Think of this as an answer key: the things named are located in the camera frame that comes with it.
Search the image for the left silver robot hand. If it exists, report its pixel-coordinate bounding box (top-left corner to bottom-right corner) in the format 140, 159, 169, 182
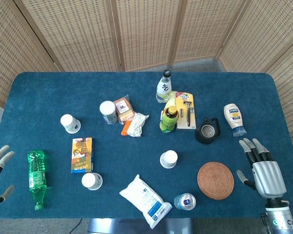
0, 145, 16, 207

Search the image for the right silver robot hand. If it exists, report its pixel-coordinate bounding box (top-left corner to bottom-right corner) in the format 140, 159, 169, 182
236, 137, 288, 199

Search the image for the white paper cup blue flower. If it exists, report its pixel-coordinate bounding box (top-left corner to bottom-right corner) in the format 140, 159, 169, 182
60, 114, 82, 134

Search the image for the white paper cup green fern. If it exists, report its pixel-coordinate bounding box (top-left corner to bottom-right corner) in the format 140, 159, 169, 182
81, 173, 104, 191

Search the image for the white paper cup green flower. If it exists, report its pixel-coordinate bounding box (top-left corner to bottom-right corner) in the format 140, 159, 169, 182
160, 150, 178, 169

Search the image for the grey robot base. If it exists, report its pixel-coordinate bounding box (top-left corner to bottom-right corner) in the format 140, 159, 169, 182
87, 218, 193, 234

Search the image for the green plastic soda bottle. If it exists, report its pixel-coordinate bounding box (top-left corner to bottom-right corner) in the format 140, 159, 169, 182
27, 150, 49, 211

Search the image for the round woven rattan coaster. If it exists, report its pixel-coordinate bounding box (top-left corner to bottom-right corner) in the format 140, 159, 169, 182
197, 161, 235, 201

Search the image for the white mayonnaise squeeze bottle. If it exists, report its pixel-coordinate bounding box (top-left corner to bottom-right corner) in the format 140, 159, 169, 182
223, 104, 248, 137

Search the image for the orange and blue carton box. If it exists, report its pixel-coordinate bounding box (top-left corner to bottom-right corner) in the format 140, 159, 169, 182
71, 137, 95, 174

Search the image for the blue felt table cloth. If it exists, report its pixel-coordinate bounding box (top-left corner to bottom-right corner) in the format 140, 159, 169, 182
0, 71, 293, 219

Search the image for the light blue drink can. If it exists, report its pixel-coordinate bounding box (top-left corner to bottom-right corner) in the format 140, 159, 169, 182
173, 193, 196, 211

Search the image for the white cylindrical snack canister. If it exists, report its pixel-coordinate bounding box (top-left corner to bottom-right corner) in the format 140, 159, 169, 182
99, 100, 119, 125

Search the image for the razor in yellow blister pack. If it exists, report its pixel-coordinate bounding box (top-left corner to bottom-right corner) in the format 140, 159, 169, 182
175, 91, 197, 130

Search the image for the green tea bottle yellow cap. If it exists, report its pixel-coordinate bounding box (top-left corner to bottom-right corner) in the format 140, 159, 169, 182
159, 105, 181, 134

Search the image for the wrapped cake slice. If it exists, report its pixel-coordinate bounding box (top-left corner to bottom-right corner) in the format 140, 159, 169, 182
113, 95, 135, 122

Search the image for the white wet wipes packet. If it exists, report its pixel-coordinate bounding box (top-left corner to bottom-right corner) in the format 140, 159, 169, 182
119, 174, 173, 230

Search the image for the orange and white snack packet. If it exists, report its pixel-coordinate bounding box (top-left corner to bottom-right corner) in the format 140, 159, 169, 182
121, 112, 149, 137

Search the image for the clear bottle with white label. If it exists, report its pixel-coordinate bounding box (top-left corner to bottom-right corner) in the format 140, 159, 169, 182
155, 69, 173, 104

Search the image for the bamboo folding screen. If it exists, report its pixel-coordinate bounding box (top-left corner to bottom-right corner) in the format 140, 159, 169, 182
0, 0, 293, 176

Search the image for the black teapot with handle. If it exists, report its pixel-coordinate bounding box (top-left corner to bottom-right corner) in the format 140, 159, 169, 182
194, 117, 221, 145

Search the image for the black floor cable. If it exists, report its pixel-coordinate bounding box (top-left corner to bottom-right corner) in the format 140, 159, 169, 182
68, 218, 83, 234

